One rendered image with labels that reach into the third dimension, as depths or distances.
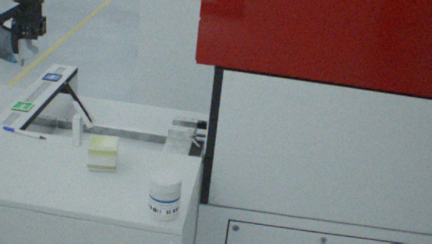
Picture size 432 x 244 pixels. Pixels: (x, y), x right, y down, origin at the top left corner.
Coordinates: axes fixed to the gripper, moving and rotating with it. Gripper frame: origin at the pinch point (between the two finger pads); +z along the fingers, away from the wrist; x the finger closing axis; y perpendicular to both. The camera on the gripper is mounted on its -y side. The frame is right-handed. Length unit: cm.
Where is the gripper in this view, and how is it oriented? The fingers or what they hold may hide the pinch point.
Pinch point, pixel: (19, 62)
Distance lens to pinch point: 183.5
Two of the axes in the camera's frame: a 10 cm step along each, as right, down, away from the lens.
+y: 9.9, 1.4, -0.6
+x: 1.1, -4.1, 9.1
